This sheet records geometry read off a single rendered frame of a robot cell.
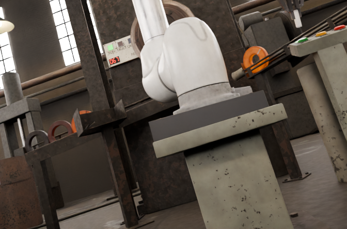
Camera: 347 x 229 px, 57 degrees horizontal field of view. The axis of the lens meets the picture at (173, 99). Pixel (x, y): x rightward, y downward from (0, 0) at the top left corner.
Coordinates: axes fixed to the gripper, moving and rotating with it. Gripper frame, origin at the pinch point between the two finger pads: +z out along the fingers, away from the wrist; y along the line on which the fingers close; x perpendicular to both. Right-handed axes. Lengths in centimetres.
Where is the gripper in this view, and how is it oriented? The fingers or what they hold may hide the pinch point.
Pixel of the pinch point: (297, 18)
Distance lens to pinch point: 144.0
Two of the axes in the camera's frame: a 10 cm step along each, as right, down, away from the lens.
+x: -0.6, 2.1, -9.8
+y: -9.4, 3.2, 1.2
